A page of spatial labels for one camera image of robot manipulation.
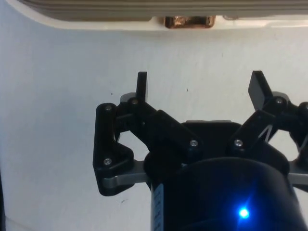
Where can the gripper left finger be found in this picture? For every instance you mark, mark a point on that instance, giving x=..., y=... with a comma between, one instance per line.
x=113, y=149

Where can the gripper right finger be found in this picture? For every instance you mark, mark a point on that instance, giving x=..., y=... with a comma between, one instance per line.
x=257, y=96

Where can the cream box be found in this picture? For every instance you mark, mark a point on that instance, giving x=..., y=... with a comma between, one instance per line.
x=96, y=25

